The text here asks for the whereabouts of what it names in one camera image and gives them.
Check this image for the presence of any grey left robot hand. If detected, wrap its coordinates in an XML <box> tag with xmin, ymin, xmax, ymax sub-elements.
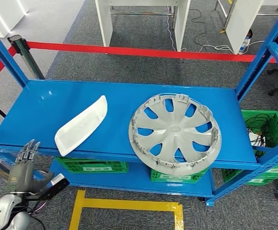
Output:
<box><xmin>7</xmin><ymin>139</ymin><xmax>55</xmax><ymax>196</ymax></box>

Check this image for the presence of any white curved plastic part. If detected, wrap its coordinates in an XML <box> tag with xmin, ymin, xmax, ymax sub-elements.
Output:
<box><xmin>54</xmin><ymin>95</ymin><xmax>108</xmax><ymax>158</ymax></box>

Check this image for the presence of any yellow floor tape square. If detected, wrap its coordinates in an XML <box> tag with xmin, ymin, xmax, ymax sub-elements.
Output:
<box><xmin>69</xmin><ymin>190</ymin><xmax>184</xmax><ymax>230</ymax></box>

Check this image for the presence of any grey wheel hubcap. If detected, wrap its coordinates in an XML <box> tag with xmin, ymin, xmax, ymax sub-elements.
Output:
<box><xmin>128</xmin><ymin>92</ymin><xmax>222</xmax><ymax>177</ymax></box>

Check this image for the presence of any white power adapter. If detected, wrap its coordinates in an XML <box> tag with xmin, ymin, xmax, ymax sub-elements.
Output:
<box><xmin>249</xmin><ymin>132</ymin><xmax>267</xmax><ymax>147</ymax></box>

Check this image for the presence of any white power strip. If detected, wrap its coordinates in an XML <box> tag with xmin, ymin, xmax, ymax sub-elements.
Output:
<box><xmin>239</xmin><ymin>29</ymin><xmax>253</xmax><ymax>53</ymax></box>

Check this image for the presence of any white desk with chrome legs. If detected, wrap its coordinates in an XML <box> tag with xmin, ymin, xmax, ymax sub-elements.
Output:
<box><xmin>214</xmin><ymin>0</ymin><xmax>278</xmax><ymax>55</ymax></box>

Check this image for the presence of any open green plastic crate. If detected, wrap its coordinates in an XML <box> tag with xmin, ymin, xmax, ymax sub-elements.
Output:
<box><xmin>221</xmin><ymin>109</ymin><xmax>278</xmax><ymax>179</ymax></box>

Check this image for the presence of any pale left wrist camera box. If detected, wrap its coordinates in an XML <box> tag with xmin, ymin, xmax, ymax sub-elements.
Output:
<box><xmin>49</xmin><ymin>173</ymin><xmax>70</xmax><ymax>193</ymax></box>

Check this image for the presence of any white floor cable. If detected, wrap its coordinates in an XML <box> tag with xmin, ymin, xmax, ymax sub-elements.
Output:
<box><xmin>199</xmin><ymin>39</ymin><xmax>265</xmax><ymax>55</ymax></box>

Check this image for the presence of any black cable bundle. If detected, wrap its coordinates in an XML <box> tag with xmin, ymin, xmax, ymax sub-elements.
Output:
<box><xmin>245</xmin><ymin>114</ymin><xmax>273</xmax><ymax>150</ymax></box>

